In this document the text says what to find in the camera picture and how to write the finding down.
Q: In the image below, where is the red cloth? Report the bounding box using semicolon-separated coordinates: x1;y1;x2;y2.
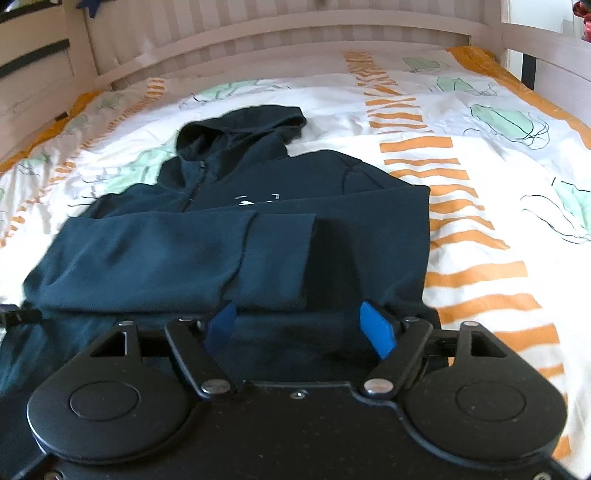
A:
571;0;591;43

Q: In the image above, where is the light wooden side board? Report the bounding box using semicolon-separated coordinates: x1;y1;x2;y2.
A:
501;0;591;109

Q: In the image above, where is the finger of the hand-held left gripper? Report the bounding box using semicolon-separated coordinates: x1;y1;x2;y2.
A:
0;305;43;328

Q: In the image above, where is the dark navy hoodie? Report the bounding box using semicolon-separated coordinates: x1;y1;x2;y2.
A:
0;104;441;462

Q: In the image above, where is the light wooden bed headboard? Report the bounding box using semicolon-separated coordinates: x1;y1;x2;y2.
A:
65;0;504;90

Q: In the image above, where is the leaf printed white duvet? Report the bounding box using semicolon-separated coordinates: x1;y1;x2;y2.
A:
0;45;591;476

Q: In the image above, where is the dark blue star decoration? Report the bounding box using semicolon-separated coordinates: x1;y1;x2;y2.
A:
78;0;110;20

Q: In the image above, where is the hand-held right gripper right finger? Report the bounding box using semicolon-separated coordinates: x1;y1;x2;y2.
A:
358;301;509;400

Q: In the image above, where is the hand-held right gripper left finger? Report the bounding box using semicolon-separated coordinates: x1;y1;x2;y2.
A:
90;300;239;400

